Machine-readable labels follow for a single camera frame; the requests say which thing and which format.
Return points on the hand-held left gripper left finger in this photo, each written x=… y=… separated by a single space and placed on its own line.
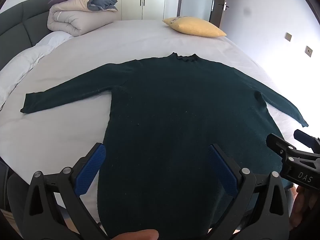
x=91 y=170

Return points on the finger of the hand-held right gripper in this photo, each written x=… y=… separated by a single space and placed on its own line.
x=276 y=141
x=306 y=137

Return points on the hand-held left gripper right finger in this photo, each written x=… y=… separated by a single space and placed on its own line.
x=222 y=170

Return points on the dark green sweater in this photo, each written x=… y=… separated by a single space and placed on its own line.
x=162 y=105

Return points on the person's right hand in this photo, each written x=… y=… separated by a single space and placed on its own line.
x=301 y=205

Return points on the person's left hand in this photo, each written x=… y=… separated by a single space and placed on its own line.
x=135 y=235

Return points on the white pillow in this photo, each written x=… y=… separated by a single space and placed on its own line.
x=25 y=55

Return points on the bed with white sheet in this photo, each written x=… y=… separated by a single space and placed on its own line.
x=125 y=37

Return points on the yellow pillow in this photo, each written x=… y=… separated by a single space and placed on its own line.
x=195 y=27

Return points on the folded beige duvet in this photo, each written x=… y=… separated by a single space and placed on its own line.
x=75 y=17

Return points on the dark grey padded headboard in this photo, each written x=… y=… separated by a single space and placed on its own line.
x=20 y=25

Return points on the blue grey blanket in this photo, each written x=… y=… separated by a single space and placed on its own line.
x=102 y=2

